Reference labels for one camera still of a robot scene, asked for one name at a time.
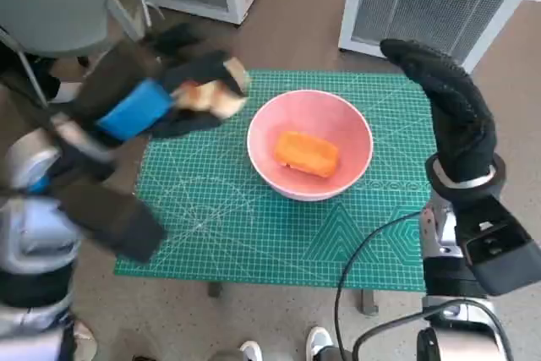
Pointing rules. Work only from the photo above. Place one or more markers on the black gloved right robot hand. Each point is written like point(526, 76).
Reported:
point(465, 128)

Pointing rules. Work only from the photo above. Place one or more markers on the pink bowl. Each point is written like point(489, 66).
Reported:
point(262, 154)

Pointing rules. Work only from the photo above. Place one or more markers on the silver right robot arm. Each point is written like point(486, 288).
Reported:
point(444, 276)

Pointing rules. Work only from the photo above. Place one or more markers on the grey chair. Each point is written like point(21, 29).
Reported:
point(46, 1)

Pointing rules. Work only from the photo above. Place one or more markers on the person's foot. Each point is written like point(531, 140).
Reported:
point(318, 340)
point(251, 351)

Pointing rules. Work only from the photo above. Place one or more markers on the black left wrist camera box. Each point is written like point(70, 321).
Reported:
point(114, 221)

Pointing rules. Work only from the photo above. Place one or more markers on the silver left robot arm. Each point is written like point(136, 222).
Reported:
point(34, 234)

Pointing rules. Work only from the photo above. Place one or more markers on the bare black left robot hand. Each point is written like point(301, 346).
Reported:
point(135, 107)

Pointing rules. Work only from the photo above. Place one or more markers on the black table leg bracket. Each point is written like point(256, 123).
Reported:
point(214, 290)
point(367, 302)

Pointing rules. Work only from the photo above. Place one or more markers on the round toy bread bun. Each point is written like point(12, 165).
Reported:
point(211, 99)

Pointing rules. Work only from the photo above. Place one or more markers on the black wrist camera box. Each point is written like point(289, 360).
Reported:
point(498, 247)
point(114, 221)

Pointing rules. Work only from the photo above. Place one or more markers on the white cabinet with vent grille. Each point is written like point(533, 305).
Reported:
point(422, 14)

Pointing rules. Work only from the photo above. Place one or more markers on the orange toy bread loaf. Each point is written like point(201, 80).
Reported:
point(306, 154)

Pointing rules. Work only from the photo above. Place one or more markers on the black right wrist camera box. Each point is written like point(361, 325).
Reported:
point(498, 247)

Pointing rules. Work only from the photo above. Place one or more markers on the person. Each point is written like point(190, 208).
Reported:
point(84, 335)
point(38, 78)

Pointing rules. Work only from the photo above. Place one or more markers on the green cutting mat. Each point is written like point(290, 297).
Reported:
point(236, 225)

